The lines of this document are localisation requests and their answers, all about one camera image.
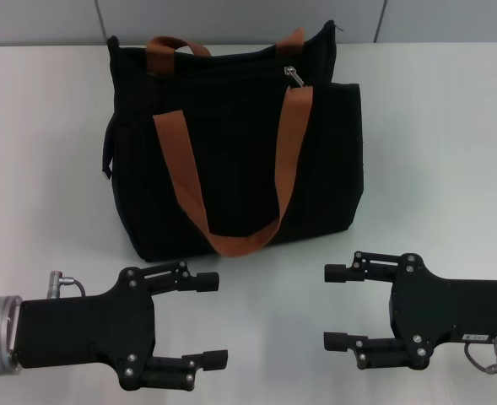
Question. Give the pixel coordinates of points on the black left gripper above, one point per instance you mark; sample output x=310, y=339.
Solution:
x=88, y=329

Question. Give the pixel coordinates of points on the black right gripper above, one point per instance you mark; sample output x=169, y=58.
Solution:
x=450, y=308

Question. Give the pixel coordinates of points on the silver zipper pull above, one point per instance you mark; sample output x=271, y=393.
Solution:
x=295, y=77

